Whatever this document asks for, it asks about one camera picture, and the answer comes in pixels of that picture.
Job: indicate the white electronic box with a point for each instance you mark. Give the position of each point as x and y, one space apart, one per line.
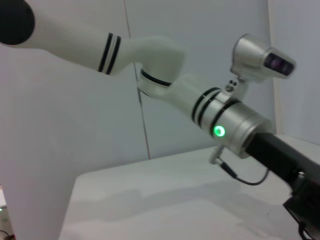
3 212

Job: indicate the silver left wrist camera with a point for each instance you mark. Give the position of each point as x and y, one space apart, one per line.
252 57

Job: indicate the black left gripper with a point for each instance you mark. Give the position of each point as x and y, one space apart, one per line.
287 162

